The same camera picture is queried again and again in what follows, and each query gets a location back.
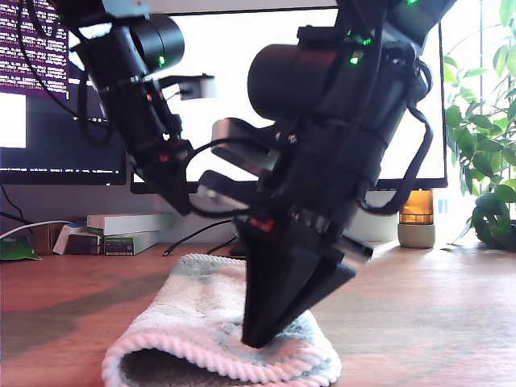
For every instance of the amber glass jar grey base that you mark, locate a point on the amber glass jar grey base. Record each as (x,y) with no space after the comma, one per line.
(415,209)

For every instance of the long white box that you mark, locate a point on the long white box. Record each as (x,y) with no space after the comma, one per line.
(129,223)

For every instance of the dark-screen computer monitor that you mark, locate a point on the dark-screen computer monitor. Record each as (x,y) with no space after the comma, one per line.
(40,133)

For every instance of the small white box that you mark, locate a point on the small white box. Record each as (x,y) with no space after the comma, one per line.
(59,242)

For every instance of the green-labelled grey box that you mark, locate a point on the green-labelled grey box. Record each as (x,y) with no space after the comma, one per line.
(121,246)

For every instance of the pale fluffy tea towel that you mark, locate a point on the pale fluffy tea towel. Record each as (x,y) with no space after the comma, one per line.
(193,306)

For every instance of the green packet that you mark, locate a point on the green packet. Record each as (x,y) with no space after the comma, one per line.
(16,252)

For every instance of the brown cardboard box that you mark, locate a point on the brown cardboard box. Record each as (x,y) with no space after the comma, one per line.
(44,240)

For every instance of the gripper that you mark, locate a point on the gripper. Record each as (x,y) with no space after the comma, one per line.
(322,177)
(145,121)

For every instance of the white-screen computer monitor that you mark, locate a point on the white-screen computer monitor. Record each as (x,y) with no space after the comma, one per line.
(225,48)

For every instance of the small dark brown box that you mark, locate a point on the small dark brown box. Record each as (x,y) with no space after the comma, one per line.
(82,244)

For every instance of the green houseplant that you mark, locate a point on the green houseplant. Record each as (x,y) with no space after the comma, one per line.
(483,153)

